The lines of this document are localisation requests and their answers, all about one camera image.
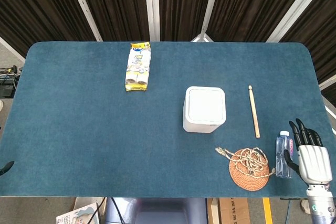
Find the illustrated magazine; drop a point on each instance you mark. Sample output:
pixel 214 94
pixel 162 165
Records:
pixel 78 214

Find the white metal frame pole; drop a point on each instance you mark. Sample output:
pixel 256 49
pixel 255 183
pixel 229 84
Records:
pixel 11 49
pixel 152 6
pixel 208 11
pixel 84 6
pixel 294 9
pixel 328 83

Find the round brown woven coaster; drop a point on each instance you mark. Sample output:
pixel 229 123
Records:
pixel 248 179

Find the brown cardboard box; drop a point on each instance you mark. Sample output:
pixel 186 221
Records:
pixel 232 211

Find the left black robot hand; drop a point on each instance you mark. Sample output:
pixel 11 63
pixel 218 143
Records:
pixel 6 167

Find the wooden drumstick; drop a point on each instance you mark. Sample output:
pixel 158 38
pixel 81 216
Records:
pixel 254 111

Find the yellow pack of bag rolls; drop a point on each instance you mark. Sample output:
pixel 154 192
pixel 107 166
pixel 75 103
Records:
pixel 138 66

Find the blue felt table mat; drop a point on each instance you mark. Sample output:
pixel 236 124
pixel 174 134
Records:
pixel 105 129

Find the grey blue robot torso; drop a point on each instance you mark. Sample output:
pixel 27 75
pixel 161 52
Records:
pixel 157 211

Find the white square lidded bin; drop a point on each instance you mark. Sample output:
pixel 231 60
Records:
pixel 204 108

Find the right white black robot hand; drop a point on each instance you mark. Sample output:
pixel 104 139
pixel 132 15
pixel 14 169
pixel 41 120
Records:
pixel 313 159

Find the clear plastic water bottle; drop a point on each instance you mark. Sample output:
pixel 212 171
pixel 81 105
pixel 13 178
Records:
pixel 283 155

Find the dark brown pleated curtain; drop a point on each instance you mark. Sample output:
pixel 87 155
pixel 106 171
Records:
pixel 183 3

